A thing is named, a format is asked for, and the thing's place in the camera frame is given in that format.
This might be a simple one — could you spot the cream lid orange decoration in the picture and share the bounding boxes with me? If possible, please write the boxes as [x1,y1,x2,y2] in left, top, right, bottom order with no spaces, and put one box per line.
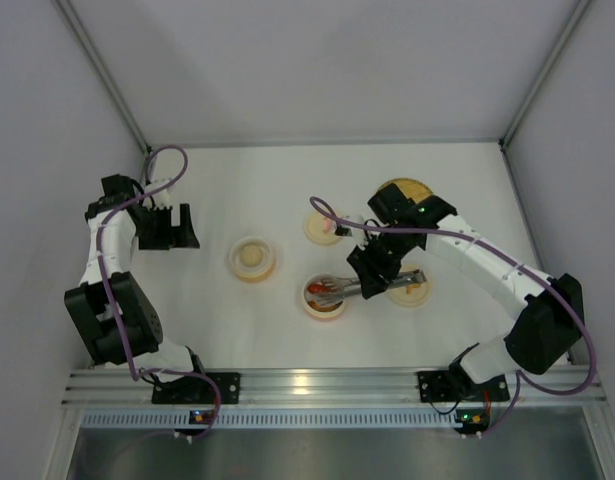
[386,264,432,308]

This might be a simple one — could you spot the metal food tongs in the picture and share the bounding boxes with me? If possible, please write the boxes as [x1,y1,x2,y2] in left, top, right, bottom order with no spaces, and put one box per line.
[319,270,423,305]

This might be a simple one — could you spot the red sausage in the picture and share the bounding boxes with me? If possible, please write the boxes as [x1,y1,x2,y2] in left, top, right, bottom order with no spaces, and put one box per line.
[307,283,336,295]

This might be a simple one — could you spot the cream lid pink decoration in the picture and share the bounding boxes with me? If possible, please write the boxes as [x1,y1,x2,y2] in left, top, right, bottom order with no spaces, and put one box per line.
[303,211,343,246]

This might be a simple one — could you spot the white steamed bun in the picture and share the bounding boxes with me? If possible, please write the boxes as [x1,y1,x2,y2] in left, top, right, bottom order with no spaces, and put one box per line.
[239,243,265,268]

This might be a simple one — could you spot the yellow lunch box bowl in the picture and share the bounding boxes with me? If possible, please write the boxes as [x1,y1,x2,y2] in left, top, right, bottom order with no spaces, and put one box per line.
[228,236,276,283]

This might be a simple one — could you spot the orange sausage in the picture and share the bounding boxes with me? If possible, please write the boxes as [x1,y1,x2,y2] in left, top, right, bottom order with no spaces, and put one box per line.
[307,300,336,312]

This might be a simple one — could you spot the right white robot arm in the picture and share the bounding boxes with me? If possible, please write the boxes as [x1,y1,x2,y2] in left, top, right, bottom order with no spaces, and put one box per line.
[347,184,583,396]

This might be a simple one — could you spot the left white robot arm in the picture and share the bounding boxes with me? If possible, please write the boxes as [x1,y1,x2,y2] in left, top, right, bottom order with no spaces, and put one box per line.
[64,175,203,383]

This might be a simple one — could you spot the pink lunch box bowl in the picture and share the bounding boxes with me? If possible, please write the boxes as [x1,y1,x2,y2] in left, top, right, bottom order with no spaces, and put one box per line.
[301,273,348,322]

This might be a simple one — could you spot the round woven bamboo plate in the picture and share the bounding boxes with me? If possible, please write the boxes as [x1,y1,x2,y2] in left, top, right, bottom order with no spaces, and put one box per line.
[380,178,434,203]

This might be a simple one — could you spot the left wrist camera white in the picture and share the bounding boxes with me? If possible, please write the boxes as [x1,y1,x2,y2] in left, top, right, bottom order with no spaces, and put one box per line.
[144,178,172,210]

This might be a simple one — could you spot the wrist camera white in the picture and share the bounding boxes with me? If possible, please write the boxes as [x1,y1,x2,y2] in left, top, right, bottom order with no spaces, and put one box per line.
[334,214,365,241]
[144,178,172,210]

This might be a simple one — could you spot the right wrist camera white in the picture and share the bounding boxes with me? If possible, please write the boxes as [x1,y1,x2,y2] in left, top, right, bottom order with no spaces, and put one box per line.
[334,214,365,241]

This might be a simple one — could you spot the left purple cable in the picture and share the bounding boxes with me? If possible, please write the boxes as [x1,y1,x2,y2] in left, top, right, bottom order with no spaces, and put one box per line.
[99,144,222,441]

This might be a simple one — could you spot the purple cable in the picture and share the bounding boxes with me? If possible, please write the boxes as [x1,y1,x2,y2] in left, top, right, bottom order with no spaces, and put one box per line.
[99,144,222,441]
[309,195,599,436]

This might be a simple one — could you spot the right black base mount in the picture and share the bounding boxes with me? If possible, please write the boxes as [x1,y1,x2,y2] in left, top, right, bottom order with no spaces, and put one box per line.
[416,370,511,404]

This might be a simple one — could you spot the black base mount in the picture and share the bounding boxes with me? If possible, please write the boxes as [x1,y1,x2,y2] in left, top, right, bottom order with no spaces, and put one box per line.
[151,371,241,405]
[416,370,511,404]

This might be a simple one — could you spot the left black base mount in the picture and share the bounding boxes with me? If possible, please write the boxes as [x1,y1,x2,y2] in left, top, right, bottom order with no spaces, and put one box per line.
[151,371,241,405]

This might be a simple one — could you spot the slotted grey cable duct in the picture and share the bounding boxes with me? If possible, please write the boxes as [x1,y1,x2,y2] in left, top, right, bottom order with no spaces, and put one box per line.
[81,408,462,430]

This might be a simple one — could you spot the aluminium mounting rail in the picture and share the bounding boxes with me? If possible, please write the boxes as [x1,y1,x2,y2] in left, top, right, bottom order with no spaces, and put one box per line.
[61,365,607,408]

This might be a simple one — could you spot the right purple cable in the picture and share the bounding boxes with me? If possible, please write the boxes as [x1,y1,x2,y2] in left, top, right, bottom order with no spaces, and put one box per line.
[309,195,599,436]

